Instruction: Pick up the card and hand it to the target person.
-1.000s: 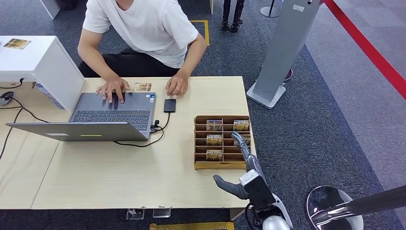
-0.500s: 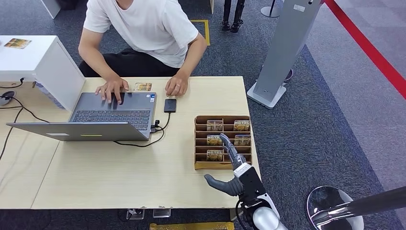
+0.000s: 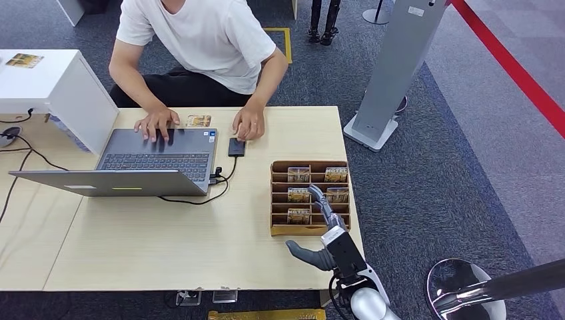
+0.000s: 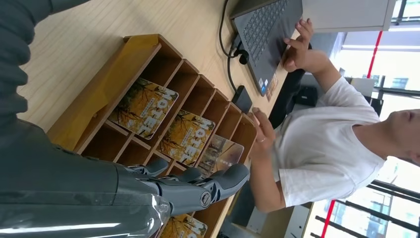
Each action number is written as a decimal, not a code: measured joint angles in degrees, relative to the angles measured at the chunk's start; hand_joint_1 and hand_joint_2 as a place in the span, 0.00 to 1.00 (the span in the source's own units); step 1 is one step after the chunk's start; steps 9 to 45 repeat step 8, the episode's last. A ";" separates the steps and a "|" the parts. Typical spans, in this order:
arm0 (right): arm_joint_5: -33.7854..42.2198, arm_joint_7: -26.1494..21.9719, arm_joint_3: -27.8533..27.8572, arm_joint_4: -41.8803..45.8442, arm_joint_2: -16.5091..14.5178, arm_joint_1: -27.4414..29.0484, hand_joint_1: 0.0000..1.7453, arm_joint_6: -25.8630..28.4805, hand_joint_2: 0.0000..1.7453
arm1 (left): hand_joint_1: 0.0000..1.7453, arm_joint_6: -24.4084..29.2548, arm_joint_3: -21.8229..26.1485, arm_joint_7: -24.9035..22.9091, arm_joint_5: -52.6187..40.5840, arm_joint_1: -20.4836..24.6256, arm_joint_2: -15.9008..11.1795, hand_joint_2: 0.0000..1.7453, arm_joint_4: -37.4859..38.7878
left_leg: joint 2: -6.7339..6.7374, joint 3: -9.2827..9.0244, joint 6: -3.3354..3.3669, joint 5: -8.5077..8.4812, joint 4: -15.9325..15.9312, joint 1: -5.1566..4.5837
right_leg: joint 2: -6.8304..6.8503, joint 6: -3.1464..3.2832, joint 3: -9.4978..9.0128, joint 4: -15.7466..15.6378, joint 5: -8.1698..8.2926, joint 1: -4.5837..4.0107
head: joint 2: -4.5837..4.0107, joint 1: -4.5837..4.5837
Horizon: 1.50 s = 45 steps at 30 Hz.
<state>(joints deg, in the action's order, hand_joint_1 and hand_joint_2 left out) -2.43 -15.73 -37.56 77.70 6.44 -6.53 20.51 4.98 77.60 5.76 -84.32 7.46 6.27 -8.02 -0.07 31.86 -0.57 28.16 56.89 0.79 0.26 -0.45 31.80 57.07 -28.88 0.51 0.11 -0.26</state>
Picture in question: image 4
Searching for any black office chair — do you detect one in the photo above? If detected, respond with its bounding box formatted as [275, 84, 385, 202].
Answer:
[268, 67, 318, 130]

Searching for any black power adapter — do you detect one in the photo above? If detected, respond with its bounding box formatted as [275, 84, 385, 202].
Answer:
[231, 85, 254, 115]

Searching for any black window railing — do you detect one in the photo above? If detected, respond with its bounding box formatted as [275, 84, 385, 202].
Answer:
[310, 178, 420, 238]

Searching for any red pole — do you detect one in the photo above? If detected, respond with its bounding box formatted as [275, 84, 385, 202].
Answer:
[319, 30, 384, 238]

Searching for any dark grey laptop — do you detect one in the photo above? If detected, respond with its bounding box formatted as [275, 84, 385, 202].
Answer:
[229, 0, 305, 97]

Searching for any person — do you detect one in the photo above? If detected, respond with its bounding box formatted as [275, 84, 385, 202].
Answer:
[247, 18, 420, 215]

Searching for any brown glossy hotel card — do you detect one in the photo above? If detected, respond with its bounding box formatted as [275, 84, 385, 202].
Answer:
[196, 134, 245, 179]

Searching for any white storage box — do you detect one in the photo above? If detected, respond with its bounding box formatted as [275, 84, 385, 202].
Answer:
[246, 204, 311, 238]

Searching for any wooden card organizer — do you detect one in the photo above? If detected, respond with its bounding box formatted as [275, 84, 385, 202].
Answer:
[47, 34, 258, 238]

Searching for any yellow hotel card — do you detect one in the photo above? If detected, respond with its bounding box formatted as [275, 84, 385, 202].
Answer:
[107, 77, 180, 141]
[157, 110, 216, 168]
[159, 214, 209, 238]

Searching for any black laptop cable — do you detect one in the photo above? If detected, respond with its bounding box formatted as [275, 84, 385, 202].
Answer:
[218, 0, 250, 95]

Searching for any white cabinet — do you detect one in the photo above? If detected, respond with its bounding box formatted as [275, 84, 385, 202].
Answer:
[301, 0, 397, 34]

